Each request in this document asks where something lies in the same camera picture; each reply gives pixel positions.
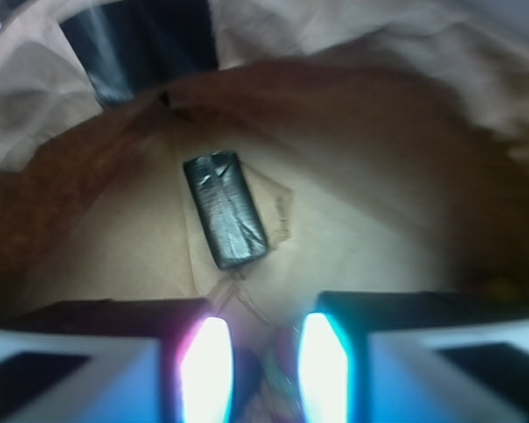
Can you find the black box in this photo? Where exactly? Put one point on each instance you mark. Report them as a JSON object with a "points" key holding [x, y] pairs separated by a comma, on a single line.
{"points": [[228, 215]]}

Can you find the brown paper bag bin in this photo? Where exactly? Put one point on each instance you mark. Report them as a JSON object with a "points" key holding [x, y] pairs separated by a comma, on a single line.
{"points": [[392, 157]]}

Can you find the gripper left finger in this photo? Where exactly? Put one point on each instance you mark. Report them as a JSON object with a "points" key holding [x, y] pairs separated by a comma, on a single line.
{"points": [[117, 361]]}

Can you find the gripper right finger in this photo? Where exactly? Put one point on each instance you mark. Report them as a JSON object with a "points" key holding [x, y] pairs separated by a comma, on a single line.
{"points": [[413, 357]]}

